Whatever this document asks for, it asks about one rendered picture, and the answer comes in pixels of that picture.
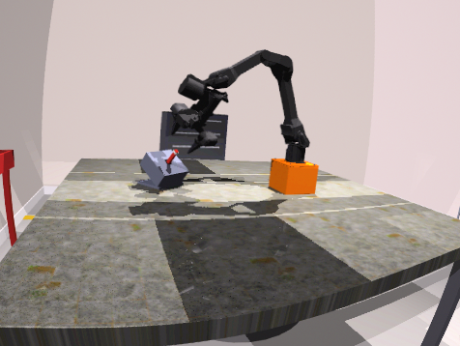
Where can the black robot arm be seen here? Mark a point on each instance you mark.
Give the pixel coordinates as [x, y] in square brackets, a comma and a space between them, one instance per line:
[282, 69]

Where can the red square peg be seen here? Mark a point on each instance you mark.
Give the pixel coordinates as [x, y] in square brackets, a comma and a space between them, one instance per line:
[175, 152]

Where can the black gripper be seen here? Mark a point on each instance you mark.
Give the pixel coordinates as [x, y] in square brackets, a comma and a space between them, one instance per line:
[204, 138]

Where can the light grey sloped panel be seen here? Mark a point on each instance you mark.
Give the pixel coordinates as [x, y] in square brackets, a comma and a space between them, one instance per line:
[161, 173]

